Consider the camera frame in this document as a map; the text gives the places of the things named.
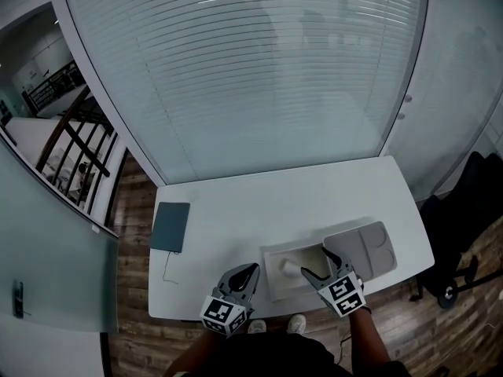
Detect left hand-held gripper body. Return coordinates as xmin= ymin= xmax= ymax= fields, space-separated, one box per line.
xmin=200 ymin=287 xmax=255 ymax=337

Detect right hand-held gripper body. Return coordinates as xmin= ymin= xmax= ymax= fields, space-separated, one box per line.
xmin=317 ymin=264 xmax=368 ymax=319

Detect white box tray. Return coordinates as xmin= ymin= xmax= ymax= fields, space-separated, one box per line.
xmin=259 ymin=238 xmax=332 ymax=303

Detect small white object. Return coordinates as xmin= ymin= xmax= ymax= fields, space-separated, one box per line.
xmin=278 ymin=260 xmax=306 ymax=279

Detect person's right forearm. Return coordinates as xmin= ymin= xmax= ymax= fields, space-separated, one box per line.
xmin=347 ymin=308 xmax=393 ymax=369

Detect person's left forearm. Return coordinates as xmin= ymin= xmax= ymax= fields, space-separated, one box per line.
xmin=162 ymin=327 xmax=229 ymax=377

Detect grey box lid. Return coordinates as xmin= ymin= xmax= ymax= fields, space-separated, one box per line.
xmin=322 ymin=221 xmax=398 ymax=280

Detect person's white right shoe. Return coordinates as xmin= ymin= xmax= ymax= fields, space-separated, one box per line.
xmin=286 ymin=313 xmax=308 ymax=335

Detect person's black clothing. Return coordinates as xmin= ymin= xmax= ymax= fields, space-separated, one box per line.
xmin=163 ymin=331 xmax=414 ymax=377

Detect grey notebook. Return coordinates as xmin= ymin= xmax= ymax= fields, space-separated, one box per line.
xmin=149 ymin=201 xmax=192 ymax=254

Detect black mesh office chair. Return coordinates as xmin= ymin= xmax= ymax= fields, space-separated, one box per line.
xmin=409 ymin=151 xmax=503 ymax=302

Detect frosted glass door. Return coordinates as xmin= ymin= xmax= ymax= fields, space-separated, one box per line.
xmin=0 ymin=137 xmax=120 ymax=334

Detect black stair railing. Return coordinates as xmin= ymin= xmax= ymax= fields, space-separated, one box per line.
xmin=22 ymin=60 xmax=129 ymax=218

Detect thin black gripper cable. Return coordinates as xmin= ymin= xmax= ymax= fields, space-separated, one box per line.
xmin=338 ymin=330 xmax=351 ymax=363

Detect thin white cable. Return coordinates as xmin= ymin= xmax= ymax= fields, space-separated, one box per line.
xmin=162 ymin=251 xmax=178 ymax=287

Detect black door handle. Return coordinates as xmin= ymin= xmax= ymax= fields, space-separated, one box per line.
xmin=11 ymin=280 xmax=25 ymax=319

